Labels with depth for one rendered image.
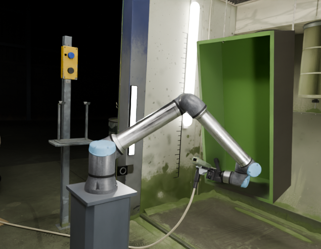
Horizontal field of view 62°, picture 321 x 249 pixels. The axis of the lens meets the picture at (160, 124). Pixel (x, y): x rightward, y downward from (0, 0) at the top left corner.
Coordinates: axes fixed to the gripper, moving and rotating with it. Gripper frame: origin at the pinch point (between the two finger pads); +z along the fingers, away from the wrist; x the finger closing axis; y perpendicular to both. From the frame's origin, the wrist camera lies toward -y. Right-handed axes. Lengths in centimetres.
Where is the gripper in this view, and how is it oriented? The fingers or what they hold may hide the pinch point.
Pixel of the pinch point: (198, 166)
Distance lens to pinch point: 202.9
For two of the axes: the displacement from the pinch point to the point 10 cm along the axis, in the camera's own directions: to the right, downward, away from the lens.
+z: -8.5, -1.5, 5.0
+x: 4.5, 2.8, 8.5
